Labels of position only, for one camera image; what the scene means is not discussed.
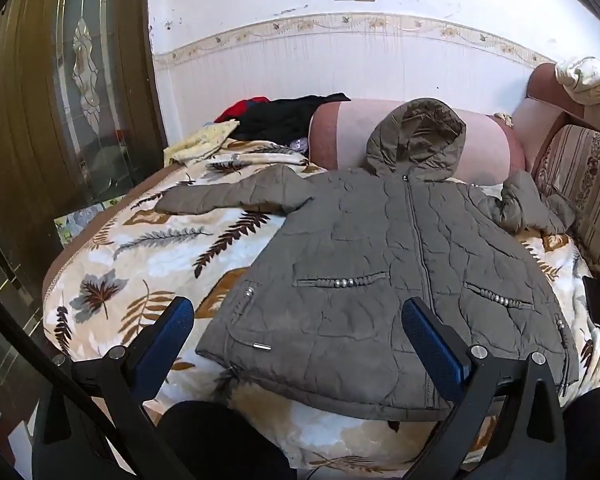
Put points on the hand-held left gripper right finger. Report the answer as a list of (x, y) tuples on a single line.
[(430, 345)]

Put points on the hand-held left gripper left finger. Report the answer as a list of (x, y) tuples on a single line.
[(167, 340)]

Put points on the grey quilted hooded jacket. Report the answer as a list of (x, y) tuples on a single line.
[(355, 240)]

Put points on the leaf print blanket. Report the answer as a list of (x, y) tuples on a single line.
[(130, 255)]

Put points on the person's left leg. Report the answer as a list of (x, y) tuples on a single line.
[(220, 440)]

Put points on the person's leg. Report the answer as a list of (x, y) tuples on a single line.
[(592, 435), (220, 440)]

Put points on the green printed cloth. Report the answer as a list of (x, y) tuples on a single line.
[(80, 220)]

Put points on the person's right leg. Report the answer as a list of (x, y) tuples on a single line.
[(592, 435)]

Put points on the pale yellow cloth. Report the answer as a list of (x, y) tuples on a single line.
[(200, 142)]

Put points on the striped sofa back cushion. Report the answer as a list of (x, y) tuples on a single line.
[(585, 175)]

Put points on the pink bolster pillow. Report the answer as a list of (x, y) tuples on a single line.
[(345, 130)]

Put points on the clear plastic wrapper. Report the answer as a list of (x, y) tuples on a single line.
[(299, 145)]

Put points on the red cloth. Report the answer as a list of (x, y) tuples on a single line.
[(235, 108)]

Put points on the black cloth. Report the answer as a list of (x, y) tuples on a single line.
[(280, 117)]

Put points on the wooden door with glass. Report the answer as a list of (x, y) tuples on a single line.
[(30, 110)]

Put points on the cream cloth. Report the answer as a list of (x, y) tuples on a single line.
[(580, 77)]

